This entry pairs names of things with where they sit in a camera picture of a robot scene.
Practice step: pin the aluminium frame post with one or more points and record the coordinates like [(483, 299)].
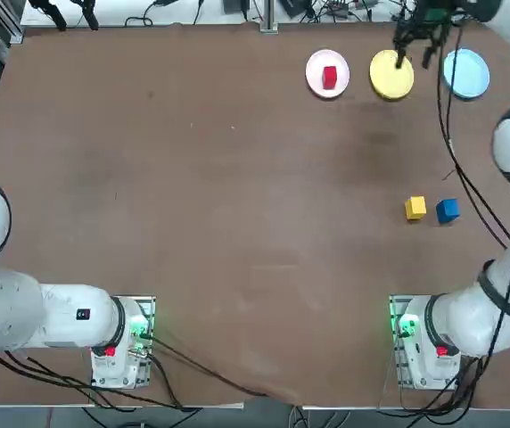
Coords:
[(268, 15)]

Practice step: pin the aluminium corner profile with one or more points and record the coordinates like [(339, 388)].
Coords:
[(7, 20)]

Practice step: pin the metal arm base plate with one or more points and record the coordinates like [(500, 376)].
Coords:
[(395, 312), (148, 307)]

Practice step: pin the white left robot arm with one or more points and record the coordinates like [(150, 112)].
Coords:
[(68, 321)]

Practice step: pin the yellow plate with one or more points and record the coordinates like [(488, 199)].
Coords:
[(389, 82)]

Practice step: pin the red cube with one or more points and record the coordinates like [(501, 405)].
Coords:
[(330, 76)]

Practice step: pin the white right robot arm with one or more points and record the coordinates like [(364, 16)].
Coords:
[(464, 321)]

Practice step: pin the blue cube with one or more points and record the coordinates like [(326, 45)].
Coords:
[(448, 211)]

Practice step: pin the white plate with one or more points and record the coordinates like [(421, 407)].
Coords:
[(317, 84)]

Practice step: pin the blue plate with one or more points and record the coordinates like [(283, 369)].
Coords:
[(466, 76)]

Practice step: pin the black stand leg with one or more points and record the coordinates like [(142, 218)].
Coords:
[(89, 13), (56, 13)]

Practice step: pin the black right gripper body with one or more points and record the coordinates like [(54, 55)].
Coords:
[(420, 20)]

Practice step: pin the yellow cube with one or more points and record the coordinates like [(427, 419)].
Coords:
[(415, 208)]

